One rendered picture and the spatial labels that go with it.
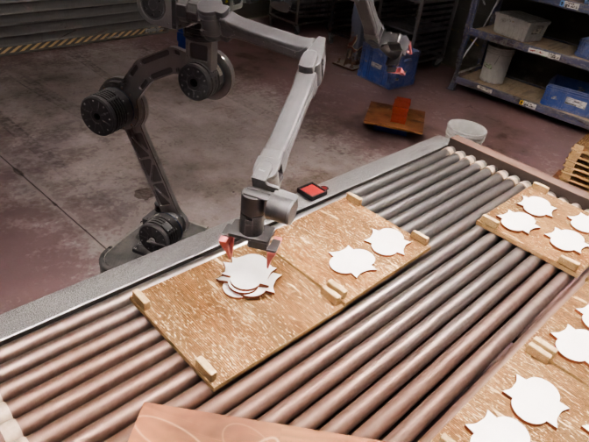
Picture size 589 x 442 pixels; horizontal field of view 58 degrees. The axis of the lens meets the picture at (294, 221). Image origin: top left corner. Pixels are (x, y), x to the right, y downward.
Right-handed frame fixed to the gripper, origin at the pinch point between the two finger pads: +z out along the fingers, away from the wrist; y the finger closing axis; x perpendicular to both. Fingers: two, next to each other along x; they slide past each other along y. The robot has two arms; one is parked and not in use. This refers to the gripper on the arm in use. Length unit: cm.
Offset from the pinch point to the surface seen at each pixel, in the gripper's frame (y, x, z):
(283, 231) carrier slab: -2.1, -29.2, 10.6
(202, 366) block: 1.0, 28.2, 7.8
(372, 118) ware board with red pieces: -10, -333, 93
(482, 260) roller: -63, -40, 13
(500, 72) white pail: -125, -488, 80
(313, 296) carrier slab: -16.6, -4.1, 10.6
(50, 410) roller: 26, 45, 12
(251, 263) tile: 1.5, -7.3, 7.1
